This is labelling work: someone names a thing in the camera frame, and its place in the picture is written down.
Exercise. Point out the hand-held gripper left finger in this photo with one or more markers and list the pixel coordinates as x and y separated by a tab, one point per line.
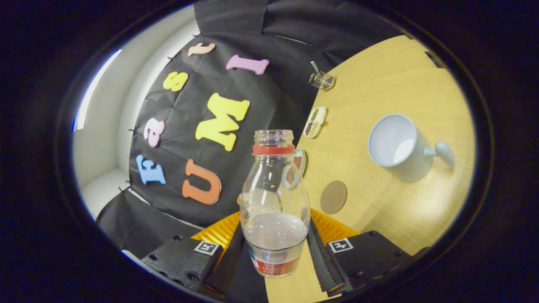
223	265

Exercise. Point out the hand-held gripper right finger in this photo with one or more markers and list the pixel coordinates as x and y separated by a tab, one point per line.
326	265

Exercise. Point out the clear juice bottle red label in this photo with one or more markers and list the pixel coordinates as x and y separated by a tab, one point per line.
273	235

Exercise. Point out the round brown coaster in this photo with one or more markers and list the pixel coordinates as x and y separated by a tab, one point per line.
333	197

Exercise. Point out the light blue cup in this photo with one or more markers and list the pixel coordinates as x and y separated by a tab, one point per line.
410	164

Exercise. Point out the wooden table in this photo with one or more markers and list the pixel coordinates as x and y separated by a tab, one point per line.
379	223

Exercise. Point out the light blue round plate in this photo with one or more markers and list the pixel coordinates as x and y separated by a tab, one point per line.
302	162

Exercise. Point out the white divided dish with beans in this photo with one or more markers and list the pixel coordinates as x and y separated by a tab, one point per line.
315	123

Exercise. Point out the long ceiling light panel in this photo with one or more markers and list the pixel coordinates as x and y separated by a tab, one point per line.
94	90

